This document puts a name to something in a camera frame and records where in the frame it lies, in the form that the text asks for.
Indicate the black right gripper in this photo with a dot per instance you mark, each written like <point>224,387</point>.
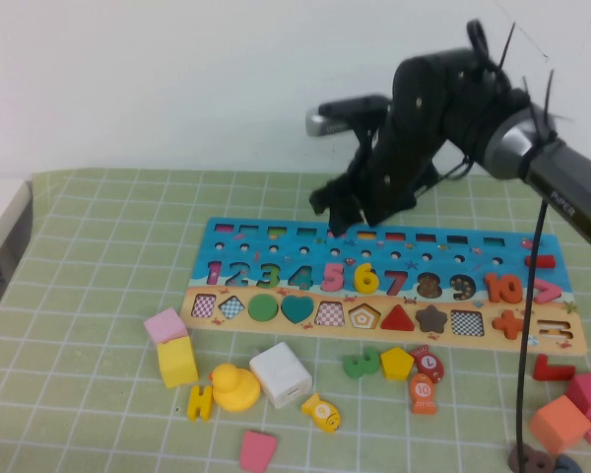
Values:
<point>404,148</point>

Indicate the yellow number six piece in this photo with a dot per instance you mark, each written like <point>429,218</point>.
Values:
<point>359,285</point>

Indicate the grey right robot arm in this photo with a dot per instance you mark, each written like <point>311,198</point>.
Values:
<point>561,172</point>

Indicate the pink number five piece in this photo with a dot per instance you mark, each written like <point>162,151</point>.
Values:
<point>327,268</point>

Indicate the blue number shape puzzle board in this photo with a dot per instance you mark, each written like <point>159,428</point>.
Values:
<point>300,263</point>

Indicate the teal heart piece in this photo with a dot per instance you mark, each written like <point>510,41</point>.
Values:
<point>298,308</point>

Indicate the green circle piece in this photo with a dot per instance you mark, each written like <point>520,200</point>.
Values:
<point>263,308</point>

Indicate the red triangle piece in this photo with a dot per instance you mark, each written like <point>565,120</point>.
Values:
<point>398,320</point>

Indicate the brown star piece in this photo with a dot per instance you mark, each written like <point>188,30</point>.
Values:
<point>431,319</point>

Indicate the green number three piece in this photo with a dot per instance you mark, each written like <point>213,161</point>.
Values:
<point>354,367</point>

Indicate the yellow pentagon piece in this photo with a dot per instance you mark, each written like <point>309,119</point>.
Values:
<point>396,363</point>

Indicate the orange number ten piece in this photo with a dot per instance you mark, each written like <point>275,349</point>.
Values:
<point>492,290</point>

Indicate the orange plus sign piece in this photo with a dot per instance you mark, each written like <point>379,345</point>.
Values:
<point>507,324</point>

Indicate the red minus sign piece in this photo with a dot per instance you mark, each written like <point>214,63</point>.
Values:
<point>546,261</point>

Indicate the pink greater-than sign piece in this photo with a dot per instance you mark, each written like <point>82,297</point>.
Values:
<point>554,290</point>

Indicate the yellow letter H piece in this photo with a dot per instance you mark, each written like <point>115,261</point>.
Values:
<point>193,401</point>

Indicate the pink trapezoid piece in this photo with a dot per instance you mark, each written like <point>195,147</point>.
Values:
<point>258,451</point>

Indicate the red angle sign piece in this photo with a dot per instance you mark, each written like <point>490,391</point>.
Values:
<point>543,370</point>

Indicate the brown number eight piece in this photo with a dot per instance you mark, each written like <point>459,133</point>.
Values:
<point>539,463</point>

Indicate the blue-grey number piece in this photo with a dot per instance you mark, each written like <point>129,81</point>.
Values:
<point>566,465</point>

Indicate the white charger block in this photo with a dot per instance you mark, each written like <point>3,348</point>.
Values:
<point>278,369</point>

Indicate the red wooden fish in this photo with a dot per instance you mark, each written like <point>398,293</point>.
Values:
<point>428,362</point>

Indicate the orange wooden fish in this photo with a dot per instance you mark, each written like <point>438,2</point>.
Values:
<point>422,391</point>

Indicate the yellow wooden fish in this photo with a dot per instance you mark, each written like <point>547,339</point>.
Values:
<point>320,411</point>

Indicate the pink cube block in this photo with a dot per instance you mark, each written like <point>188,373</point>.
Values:
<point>165,322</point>

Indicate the yellow rubber duck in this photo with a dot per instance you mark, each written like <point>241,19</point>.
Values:
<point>236,394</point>

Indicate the yellow cube block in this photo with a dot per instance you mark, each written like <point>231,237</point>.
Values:
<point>177,362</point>

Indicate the green checked tablecloth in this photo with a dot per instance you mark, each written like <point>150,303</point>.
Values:
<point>103,246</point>

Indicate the orange cube block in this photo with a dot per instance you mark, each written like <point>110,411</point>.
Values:
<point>559,424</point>

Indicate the white side table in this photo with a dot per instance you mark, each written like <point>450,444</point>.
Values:
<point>0,212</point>

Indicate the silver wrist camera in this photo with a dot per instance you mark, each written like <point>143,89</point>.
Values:
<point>325,123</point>

